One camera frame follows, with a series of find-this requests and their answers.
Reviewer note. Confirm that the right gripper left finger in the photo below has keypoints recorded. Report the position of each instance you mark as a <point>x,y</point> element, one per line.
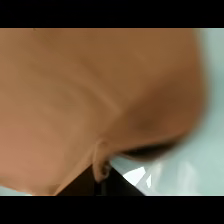
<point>83,186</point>

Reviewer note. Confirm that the brown T-shirt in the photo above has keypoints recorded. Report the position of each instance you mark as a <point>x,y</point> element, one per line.
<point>83,100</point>

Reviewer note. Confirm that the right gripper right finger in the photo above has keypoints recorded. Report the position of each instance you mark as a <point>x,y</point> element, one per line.
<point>120,186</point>

